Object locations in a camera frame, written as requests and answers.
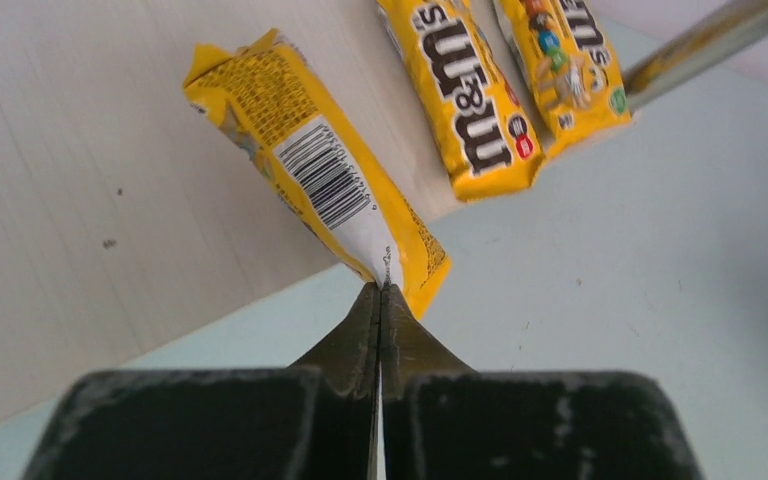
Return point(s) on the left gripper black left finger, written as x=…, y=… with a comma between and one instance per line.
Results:
x=313, y=419

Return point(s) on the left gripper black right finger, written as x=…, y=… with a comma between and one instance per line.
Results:
x=444, y=420

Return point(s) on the yellow M&M bag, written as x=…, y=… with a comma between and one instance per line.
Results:
x=485, y=139
x=570, y=67

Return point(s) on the yellow candy bag barcode up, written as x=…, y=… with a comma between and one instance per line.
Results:
x=269, y=102

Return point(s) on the white two-tier metal shelf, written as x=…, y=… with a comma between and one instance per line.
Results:
x=127, y=223

